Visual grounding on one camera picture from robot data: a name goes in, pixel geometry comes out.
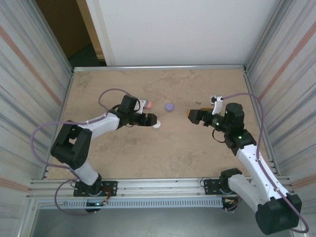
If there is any white door jamb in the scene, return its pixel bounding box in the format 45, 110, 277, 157
85, 0, 117, 67

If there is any brown wooden door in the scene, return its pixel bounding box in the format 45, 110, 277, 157
36, 0, 92, 59

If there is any grey metal base panel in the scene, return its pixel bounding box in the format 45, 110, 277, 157
19, 208, 297, 237

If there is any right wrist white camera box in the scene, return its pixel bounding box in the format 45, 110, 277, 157
209, 95, 224, 116

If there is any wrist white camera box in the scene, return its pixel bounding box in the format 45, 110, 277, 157
136, 99, 150, 115
209, 95, 224, 116

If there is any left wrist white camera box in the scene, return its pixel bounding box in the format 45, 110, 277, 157
136, 99, 150, 115

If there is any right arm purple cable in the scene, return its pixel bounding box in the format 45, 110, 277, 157
223, 92, 310, 234

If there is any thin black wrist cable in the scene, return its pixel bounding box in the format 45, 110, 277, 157
211, 128, 227, 144

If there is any aluminium table side rail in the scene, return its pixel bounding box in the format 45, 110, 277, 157
243, 69, 282, 176
43, 69, 75, 180

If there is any aluminium table end rail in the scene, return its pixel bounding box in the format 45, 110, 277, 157
73, 64, 246, 73

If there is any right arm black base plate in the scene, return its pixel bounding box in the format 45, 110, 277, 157
203, 179, 249, 196

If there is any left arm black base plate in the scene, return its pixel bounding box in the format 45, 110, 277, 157
73, 181, 118, 198

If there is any grey slotted cable duct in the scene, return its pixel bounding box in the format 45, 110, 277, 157
37, 198, 224, 209

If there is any aluminium enclosure post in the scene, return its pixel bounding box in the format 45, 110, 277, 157
23, 0, 74, 72
246, 0, 293, 71

